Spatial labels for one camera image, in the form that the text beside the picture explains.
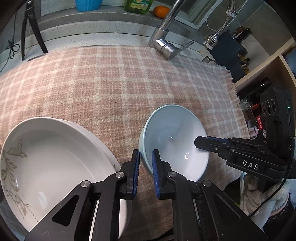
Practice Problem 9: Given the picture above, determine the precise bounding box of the light blue ceramic bowl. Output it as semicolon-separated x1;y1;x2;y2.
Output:
138;104;209;181

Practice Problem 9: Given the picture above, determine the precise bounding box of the white plate brown leaf pattern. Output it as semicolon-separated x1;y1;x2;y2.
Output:
1;117;131;240

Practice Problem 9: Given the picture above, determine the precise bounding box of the chrome kitchen faucet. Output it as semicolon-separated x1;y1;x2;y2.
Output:
146;0;195;61

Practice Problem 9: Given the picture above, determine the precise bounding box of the right gloved hand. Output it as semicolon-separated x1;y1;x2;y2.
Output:
241;174;290;228

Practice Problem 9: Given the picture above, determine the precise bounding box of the wooden shelf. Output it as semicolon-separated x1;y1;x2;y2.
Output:
234;39;296;93

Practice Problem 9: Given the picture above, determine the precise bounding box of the plaid beige cloth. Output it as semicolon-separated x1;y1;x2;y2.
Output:
0;45;249;240

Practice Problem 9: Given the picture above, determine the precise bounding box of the orange fruit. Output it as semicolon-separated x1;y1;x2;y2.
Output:
152;6;170;19

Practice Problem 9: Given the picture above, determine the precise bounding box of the green dish soap bottle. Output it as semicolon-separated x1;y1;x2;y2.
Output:
124;0;154;15

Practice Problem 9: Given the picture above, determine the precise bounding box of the blue ribbed plastic bowl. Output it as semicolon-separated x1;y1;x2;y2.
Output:
75;0;102;11

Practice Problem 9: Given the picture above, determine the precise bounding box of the black mini tripod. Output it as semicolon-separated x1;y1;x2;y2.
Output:
21;0;49;61

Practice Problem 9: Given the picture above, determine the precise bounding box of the chrome spray hose head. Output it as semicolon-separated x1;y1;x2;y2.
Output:
203;0;237;50

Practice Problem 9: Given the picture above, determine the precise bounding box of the black power cable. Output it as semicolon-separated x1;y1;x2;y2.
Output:
0;9;22;72

